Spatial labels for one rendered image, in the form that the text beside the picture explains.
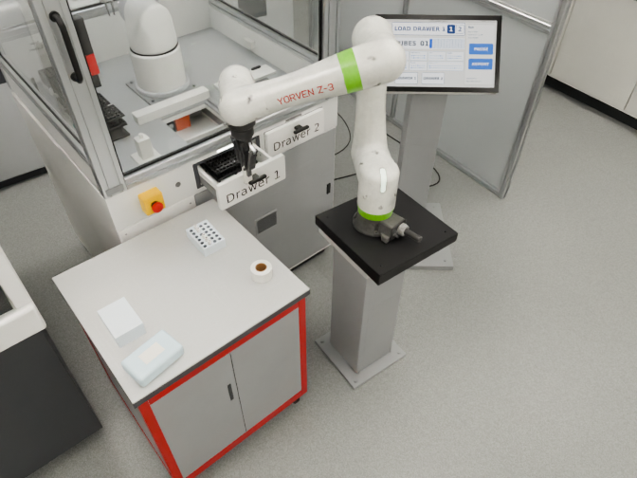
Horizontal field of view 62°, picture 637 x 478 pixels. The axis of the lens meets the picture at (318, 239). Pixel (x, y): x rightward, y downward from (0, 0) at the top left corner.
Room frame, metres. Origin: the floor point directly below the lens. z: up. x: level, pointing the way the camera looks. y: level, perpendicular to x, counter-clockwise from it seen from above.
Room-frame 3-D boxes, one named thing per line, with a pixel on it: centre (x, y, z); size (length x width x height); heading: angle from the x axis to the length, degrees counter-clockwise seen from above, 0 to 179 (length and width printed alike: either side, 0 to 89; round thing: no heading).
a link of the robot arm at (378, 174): (1.37, -0.20, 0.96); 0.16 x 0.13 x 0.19; 7
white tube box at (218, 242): (1.29, 0.39, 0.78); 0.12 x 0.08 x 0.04; 39
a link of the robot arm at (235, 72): (1.45, 0.25, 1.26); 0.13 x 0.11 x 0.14; 8
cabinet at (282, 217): (2.00, 0.61, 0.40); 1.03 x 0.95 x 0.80; 131
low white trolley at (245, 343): (1.10, 0.45, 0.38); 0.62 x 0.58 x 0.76; 131
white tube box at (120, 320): (0.93, 0.59, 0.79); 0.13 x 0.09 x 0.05; 40
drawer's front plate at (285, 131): (1.80, 0.10, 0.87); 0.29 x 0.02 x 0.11; 131
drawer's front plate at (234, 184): (1.49, 0.24, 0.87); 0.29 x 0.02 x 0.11; 131
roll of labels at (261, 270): (1.14, 0.19, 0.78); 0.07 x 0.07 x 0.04
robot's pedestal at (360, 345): (1.35, -0.19, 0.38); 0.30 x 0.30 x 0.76; 36
